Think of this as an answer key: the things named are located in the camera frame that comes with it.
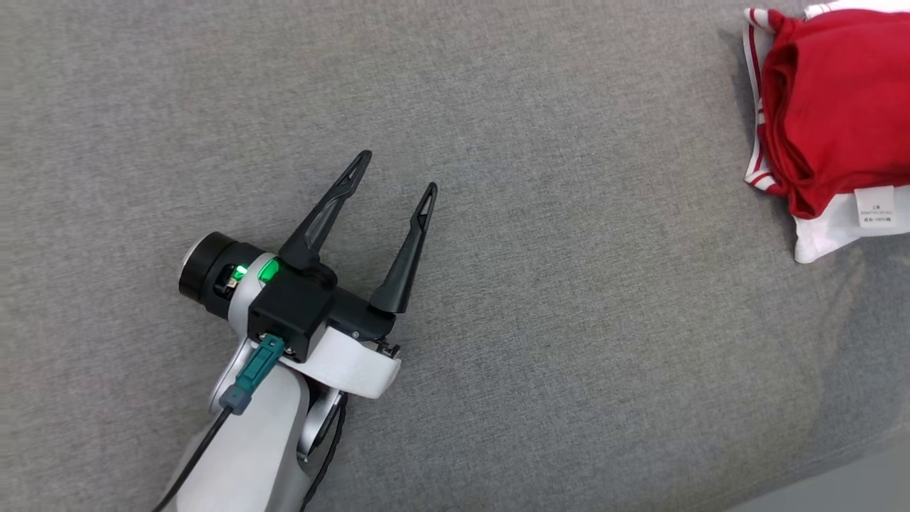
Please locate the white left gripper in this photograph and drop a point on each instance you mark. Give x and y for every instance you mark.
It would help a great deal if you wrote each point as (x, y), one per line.
(355, 370)

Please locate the red white basketball jersey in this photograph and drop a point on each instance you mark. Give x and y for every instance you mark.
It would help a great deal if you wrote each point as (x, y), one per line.
(839, 107)

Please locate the grey fabric sofa seat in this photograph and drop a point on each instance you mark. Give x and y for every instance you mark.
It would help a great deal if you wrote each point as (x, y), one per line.
(569, 284)

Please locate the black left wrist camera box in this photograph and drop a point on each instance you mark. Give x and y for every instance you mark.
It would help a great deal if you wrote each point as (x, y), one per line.
(288, 309)

